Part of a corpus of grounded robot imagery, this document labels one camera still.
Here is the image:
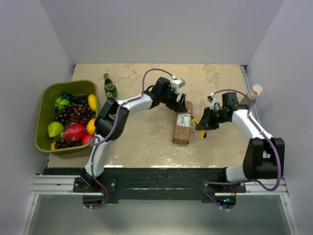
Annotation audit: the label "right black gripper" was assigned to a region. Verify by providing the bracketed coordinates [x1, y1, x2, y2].
[196, 107, 229, 131]

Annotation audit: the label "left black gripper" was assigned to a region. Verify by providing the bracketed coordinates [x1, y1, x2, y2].
[160, 87, 186, 113]

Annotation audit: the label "yellow utility knife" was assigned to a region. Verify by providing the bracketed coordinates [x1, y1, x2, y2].
[190, 117, 207, 139]

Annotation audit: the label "brown cardboard express box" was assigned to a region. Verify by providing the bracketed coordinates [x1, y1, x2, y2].
[173, 101, 193, 145]

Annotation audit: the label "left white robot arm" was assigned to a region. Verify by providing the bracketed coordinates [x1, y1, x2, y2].
[81, 77, 187, 192]

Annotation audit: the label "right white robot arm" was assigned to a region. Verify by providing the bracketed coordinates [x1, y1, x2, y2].
[195, 89, 285, 192]

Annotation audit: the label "beige cup bottle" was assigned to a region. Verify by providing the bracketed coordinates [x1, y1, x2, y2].
[240, 84, 263, 106]

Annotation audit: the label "green glass bottle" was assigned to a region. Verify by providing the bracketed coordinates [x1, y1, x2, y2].
[103, 73, 118, 98]
[106, 92, 115, 98]

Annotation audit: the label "yellow lemon fruit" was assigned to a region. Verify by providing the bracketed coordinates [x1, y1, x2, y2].
[88, 94, 97, 112]

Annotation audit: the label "orange round fruit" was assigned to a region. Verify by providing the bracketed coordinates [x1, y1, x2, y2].
[86, 118, 95, 135]

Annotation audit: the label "dark black grape bunch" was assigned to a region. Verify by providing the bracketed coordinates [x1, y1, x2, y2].
[61, 93, 88, 104]

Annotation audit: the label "small red apple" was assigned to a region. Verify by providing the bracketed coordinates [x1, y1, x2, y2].
[82, 134, 94, 145]

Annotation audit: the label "red purple grape bunch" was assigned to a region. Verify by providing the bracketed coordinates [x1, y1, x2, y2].
[54, 103, 95, 128]

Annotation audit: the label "red dragon fruit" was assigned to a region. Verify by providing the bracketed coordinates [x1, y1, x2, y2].
[62, 123, 87, 142]

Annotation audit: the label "lower dark red grapes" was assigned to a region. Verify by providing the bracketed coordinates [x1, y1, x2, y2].
[54, 138, 81, 149]

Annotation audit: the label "yellow green pear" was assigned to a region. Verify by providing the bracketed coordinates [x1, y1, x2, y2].
[47, 121, 64, 138]

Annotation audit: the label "olive green plastic bin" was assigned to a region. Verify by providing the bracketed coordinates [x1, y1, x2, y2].
[34, 80, 98, 159]

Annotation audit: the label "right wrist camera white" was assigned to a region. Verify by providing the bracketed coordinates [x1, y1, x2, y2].
[207, 93, 221, 111]

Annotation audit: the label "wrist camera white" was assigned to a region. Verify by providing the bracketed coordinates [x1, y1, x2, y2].
[207, 93, 221, 111]
[170, 75, 185, 94]

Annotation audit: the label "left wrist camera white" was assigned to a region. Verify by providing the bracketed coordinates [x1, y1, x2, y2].
[170, 75, 185, 94]

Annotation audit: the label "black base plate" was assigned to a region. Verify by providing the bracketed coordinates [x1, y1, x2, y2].
[44, 167, 246, 209]

